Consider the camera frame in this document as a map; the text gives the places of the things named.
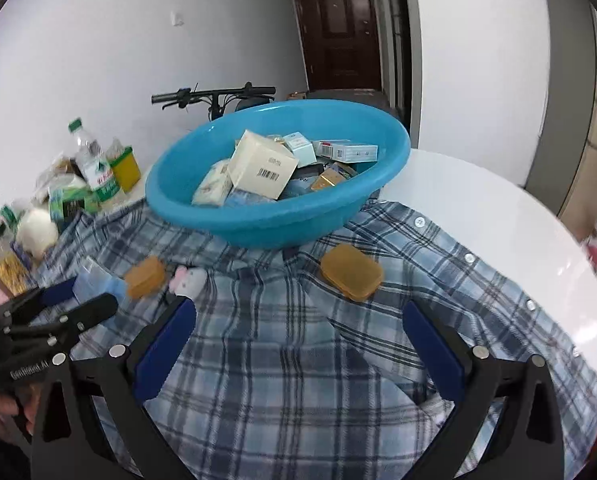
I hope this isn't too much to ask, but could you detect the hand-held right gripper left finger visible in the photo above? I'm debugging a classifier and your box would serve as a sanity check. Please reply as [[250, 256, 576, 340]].
[[30, 296, 198, 480]]

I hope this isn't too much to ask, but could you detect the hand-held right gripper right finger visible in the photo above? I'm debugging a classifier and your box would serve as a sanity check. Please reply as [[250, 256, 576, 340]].
[[401, 299, 566, 480]]

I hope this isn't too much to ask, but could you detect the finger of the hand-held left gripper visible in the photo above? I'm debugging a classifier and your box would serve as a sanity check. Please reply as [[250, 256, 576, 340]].
[[0, 276, 78, 327], [1, 293, 120, 350]]

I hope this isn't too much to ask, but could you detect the pale blue packet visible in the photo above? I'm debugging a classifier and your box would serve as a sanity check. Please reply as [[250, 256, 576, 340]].
[[225, 189, 279, 207], [72, 256, 128, 306]]

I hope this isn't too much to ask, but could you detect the amber soap box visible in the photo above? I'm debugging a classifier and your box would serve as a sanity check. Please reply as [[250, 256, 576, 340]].
[[319, 244, 384, 302], [124, 256, 166, 300]]

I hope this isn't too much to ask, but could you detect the pink white plush hair tie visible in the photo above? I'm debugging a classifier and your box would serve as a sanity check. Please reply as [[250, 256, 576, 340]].
[[167, 266, 206, 297]]

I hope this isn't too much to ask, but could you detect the blue plastic basin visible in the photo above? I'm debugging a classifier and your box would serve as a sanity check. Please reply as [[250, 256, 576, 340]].
[[145, 99, 412, 250]]

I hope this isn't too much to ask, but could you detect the yellow snack pack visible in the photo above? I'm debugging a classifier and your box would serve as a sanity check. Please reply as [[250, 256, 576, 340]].
[[0, 246, 35, 297]]

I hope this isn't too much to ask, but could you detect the white round ball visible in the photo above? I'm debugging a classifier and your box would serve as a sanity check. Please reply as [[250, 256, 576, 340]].
[[17, 208, 59, 261]]

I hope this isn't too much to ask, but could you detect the green snack pack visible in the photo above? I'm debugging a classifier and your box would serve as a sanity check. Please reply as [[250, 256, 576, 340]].
[[48, 187, 102, 223]]

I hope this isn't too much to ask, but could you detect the green capped bottle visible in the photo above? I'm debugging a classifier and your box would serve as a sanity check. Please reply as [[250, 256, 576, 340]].
[[0, 204, 20, 233]]

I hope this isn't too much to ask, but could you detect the blue plaid shirt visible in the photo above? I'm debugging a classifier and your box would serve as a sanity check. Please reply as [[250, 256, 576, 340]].
[[41, 195, 597, 480]]

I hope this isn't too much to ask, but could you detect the clear snack bag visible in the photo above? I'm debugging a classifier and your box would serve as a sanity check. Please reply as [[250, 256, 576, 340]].
[[34, 156, 86, 196]]

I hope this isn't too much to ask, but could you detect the green label water bottle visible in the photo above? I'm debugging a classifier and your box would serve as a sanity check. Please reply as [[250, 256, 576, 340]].
[[68, 117, 119, 206]]

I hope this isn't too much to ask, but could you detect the yellow plastic container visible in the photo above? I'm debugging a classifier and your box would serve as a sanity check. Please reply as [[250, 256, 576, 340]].
[[111, 146, 142, 193]]

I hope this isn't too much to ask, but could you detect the white blue tissue pack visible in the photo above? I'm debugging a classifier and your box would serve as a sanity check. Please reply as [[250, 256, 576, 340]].
[[192, 159, 234, 207]]

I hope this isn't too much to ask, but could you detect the cream cardboard box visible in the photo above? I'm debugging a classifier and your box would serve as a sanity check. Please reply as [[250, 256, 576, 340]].
[[227, 130, 300, 201]]

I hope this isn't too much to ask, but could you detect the black grey box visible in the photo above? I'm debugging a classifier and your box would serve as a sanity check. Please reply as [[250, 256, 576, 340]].
[[278, 164, 324, 200]]

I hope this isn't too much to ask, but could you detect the red and white box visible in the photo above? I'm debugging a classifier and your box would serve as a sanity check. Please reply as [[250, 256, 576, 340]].
[[312, 139, 380, 164]]

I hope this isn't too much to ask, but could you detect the gold grey refrigerator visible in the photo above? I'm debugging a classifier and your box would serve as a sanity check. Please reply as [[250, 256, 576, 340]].
[[525, 2, 597, 241]]

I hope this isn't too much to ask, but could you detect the black framed glass door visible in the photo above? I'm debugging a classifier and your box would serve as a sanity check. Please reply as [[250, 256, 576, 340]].
[[382, 0, 414, 126]]

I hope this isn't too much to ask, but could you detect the dark brown door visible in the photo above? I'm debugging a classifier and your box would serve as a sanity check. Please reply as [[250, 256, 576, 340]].
[[288, 0, 384, 93]]

